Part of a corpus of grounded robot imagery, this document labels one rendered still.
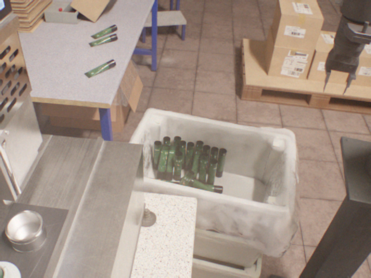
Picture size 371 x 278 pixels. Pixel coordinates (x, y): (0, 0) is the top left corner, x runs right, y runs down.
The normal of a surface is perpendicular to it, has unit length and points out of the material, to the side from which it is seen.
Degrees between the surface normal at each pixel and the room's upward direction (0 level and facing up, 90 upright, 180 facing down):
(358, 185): 0
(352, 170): 0
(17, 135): 90
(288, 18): 90
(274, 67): 90
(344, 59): 87
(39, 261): 0
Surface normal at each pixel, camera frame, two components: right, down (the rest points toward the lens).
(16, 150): 0.99, 0.10
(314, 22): -0.17, 0.66
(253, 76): 0.04, -0.74
